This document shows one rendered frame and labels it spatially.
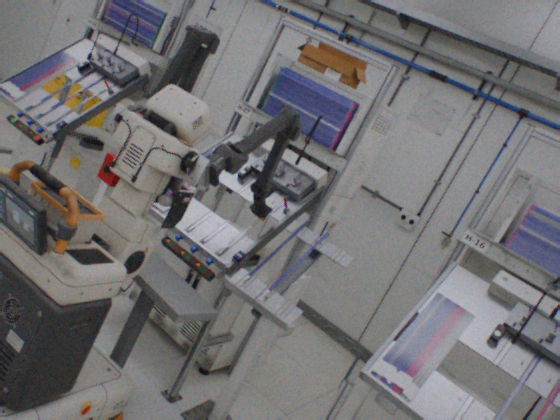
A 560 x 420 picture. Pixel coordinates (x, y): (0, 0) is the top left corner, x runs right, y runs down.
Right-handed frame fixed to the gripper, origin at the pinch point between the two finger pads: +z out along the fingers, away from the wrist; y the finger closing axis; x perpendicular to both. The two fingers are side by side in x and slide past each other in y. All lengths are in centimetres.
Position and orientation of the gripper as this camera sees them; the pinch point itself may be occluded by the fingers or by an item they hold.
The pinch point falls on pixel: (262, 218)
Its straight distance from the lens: 279.4
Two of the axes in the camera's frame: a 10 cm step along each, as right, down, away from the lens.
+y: -7.4, -5.0, 4.4
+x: -6.6, 6.3, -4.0
